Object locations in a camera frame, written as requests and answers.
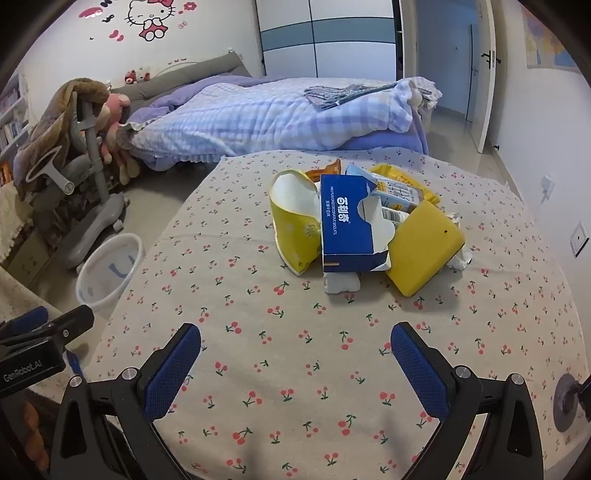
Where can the white and blue wardrobe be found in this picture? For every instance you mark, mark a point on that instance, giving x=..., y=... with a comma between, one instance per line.
x=323, y=41

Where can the striped folded cloth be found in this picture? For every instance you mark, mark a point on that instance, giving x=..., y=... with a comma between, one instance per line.
x=337, y=98

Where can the wall poster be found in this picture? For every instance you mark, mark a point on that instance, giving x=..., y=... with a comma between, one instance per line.
x=547, y=41

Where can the blue cardboard box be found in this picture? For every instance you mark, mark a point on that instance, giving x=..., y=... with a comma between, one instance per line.
x=346, y=230

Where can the blue checked duvet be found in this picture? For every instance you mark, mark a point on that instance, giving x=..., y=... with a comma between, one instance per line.
x=258, y=124

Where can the white wall socket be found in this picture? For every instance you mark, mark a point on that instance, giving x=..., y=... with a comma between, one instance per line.
x=547, y=184

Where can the white wall switch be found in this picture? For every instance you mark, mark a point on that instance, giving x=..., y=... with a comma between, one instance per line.
x=581, y=237

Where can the yellow snack bag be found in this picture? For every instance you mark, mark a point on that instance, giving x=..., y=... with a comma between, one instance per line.
x=392, y=171

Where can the cartoon cat wall sticker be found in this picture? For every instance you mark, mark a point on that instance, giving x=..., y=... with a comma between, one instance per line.
x=150, y=18

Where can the white door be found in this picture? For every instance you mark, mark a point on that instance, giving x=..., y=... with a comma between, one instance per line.
x=482, y=92

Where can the pink plush toy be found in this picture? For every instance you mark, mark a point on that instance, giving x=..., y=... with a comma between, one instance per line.
x=115, y=115

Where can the brown blanket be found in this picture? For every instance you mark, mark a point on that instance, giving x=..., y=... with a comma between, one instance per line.
x=51, y=124

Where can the orange snack wrapper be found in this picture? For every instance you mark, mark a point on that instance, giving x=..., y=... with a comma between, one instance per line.
x=330, y=170

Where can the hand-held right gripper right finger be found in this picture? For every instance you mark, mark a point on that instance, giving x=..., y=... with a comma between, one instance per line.
x=420, y=374

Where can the bookshelf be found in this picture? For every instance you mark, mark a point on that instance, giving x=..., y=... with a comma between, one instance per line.
x=11, y=120

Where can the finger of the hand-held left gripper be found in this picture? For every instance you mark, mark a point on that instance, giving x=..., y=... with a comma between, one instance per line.
x=76, y=323
x=27, y=321

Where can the white tissue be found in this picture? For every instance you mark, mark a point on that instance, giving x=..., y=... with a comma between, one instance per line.
x=459, y=261
x=341, y=282

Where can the grey chair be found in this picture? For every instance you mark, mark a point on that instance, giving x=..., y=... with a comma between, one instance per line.
x=92, y=217

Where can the orange brown plush toy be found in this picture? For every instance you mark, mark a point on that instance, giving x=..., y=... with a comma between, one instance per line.
x=32, y=429

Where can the bed with purple sheet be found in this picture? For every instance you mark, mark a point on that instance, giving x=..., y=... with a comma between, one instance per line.
x=383, y=141

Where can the yellow sponge block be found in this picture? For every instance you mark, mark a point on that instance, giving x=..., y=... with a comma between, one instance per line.
x=425, y=249

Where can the cream lace cloth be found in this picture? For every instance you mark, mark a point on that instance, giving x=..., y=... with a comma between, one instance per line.
x=9, y=221

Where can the light blue drink carton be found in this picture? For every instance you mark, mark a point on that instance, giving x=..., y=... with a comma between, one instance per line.
x=397, y=196

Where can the grey headboard cushion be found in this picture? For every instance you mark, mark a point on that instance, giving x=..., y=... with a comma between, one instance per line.
x=184, y=74

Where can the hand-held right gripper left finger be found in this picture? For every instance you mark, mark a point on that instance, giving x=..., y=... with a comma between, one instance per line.
x=173, y=369

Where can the small red white plush toy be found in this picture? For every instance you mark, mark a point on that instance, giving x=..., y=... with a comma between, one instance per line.
x=137, y=76

